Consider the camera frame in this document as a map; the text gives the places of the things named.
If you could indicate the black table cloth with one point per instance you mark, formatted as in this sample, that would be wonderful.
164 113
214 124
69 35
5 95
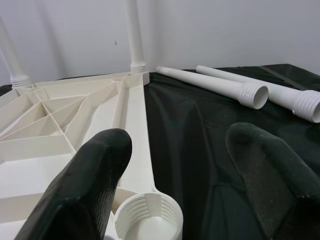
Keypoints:
200 125

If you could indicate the white plastic children table top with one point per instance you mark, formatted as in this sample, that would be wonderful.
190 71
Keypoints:
62 107

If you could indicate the white plastic table leg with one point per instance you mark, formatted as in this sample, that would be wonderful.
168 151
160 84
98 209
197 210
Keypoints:
212 83
15 65
287 96
136 32

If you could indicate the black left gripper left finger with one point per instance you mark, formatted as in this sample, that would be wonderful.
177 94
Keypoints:
75 195

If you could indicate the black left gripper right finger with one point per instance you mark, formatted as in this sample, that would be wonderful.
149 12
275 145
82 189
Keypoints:
275 175

